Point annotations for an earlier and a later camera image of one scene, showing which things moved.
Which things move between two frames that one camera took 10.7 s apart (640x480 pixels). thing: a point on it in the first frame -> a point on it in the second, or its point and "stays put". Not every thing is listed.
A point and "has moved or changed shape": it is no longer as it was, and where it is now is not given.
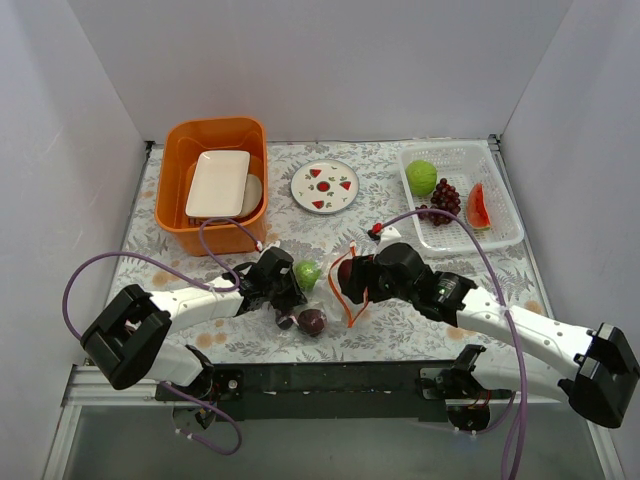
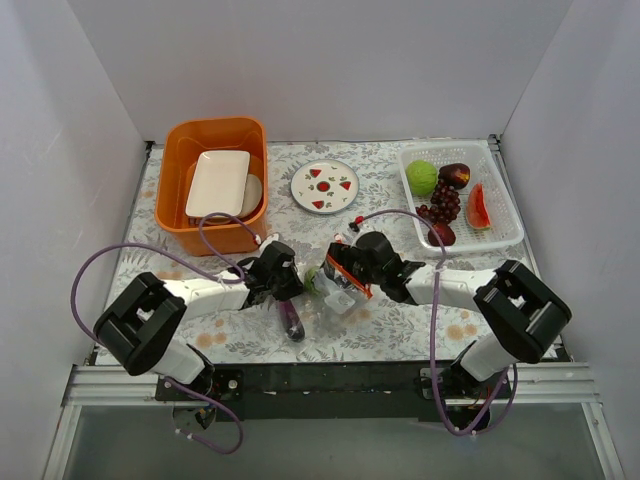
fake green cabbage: (421, 177) stays put
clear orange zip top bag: (323, 307) has moved or changed shape
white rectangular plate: (219, 184) stays put
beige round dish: (253, 194) stays put
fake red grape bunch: (445, 197) stays put
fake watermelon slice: (477, 210) stays put
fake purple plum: (312, 321) -> (445, 232)
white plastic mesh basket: (464, 165) stays put
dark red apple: (345, 274) has moved or changed shape
